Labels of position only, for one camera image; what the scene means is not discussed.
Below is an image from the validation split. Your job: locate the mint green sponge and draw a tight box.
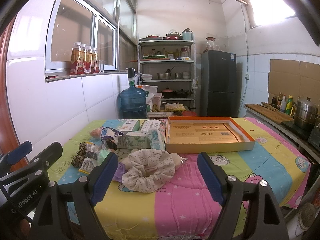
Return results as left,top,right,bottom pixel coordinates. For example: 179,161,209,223
96,148,110,165

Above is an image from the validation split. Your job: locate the leopard print scrunchie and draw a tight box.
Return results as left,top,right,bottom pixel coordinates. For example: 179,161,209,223
71,142,87,168

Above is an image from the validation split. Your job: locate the cream floral scrunchie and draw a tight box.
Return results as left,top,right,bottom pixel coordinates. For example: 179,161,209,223
121,149,181,193

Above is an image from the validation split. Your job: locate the white purple tissue pack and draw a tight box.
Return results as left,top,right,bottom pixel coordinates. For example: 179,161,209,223
100,127,124,144

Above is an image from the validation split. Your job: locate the white blue cotton pad pack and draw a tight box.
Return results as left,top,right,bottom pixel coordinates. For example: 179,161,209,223
148,128,165,151

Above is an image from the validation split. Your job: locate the colourful cartoon bed sheet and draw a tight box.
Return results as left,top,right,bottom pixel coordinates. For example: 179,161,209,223
47,116,311,240

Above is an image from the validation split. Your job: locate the beige plush bear toy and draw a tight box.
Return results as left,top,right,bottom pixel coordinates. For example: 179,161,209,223
120,150,187,177

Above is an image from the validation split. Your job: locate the orange shallow cardboard box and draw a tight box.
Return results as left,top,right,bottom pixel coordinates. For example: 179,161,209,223
165,116,255,154

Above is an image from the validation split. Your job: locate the white green tissue box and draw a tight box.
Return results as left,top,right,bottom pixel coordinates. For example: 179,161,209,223
117,119,140,134

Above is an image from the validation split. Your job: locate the orange plastic basin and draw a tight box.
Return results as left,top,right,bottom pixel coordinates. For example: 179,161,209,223
182,111,197,116

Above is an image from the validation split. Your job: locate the floral wet wipes pack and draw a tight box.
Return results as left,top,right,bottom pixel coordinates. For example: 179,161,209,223
139,119,167,140

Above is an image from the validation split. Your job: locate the blue water jug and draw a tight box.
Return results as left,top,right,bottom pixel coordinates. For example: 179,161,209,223
119,86,147,119

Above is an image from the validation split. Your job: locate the egg tray in bag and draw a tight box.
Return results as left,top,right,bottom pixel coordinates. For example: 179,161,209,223
162,102,186,112

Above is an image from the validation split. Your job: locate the wooden cutting board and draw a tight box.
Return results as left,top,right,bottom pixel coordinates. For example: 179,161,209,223
245,103,293,125

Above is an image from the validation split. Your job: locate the pink plastic container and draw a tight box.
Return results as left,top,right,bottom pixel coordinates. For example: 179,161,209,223
152,93,162,112

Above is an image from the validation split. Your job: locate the black wok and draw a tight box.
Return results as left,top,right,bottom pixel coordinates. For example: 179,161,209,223
175,89,194,98

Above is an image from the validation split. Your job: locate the white sack bag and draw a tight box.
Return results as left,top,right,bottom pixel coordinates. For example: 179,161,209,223
137,85,158,112

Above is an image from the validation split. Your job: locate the dark sauce bottle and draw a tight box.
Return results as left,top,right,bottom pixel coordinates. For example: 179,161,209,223
270,96,278,108

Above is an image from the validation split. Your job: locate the red lidded black pot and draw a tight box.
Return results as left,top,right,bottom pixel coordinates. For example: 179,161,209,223
161,87,175,99

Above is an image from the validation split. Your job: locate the white plastic bottle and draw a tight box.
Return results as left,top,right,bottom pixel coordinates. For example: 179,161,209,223
280,95,286,113

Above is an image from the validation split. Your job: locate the pack of orange drink bottles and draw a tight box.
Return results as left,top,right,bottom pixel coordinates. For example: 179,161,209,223
70,42,100,75

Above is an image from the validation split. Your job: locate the green yellow detergent bottle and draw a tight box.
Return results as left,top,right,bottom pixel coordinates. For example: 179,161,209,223
285,95,293,115

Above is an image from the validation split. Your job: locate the white ceramic bowl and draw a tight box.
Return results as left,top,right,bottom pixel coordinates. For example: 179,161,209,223
140,74,153,81

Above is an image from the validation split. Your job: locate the black water pump dispenser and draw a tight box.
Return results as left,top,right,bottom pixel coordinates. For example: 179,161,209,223
127,68,139,87

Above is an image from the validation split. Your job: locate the dark grey refrigerator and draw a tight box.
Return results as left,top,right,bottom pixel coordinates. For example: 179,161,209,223
200,50,238,117

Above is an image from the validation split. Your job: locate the steel steamer pot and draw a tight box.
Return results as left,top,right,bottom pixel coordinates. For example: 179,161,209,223
293,98,319,130

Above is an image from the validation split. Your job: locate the white metal shelf rack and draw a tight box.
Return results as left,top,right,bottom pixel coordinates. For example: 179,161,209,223
137,36,199,112

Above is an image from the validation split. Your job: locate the brown cardboard sheet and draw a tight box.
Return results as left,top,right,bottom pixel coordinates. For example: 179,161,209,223
268,59,320,105

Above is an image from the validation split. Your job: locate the aluminium sliding window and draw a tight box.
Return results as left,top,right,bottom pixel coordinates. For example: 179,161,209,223
45,0,118,74

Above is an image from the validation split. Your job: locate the glass jar red lid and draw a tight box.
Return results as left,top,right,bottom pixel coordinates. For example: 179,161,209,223
206,37,216,50

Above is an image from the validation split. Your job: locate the teal enamel pot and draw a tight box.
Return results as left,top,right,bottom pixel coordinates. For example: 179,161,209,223
182,28,194,41

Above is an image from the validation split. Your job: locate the small window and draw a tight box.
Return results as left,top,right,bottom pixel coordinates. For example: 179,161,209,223
244,0,296,28

